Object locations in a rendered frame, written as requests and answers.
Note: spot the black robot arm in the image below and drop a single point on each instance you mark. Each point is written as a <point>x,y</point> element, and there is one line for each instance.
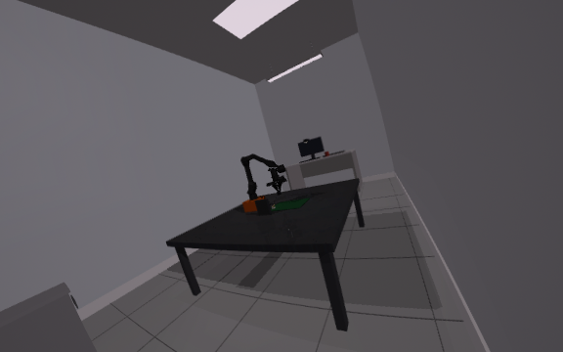
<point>251,185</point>

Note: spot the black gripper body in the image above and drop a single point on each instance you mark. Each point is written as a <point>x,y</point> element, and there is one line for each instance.
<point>273,183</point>

